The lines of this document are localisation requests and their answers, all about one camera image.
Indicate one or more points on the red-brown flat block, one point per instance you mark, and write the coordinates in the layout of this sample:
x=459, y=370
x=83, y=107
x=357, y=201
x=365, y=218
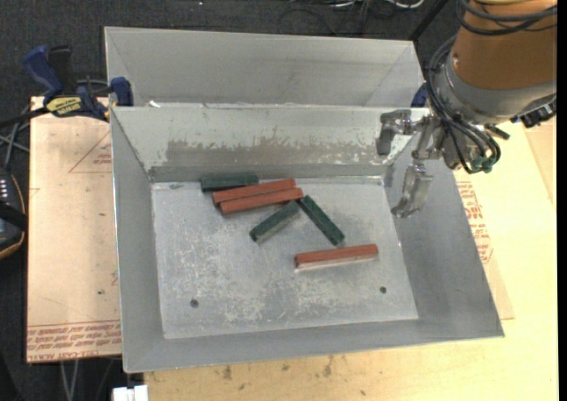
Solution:
x=252, y=190
x=336, y=255
x=261, y=202

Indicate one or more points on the grey metal bin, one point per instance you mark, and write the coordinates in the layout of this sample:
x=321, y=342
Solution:
x=274, y=284

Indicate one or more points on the dark green flat block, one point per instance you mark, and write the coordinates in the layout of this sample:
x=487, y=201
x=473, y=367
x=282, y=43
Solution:
x=322, y=221
x=228, y=181
x=275, y=221

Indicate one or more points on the brown cardboard board red print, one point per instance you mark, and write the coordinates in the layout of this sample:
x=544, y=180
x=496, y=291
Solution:
x=71, y=222

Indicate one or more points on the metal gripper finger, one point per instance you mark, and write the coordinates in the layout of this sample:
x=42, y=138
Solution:
x=415, y=189
x=392, y=125

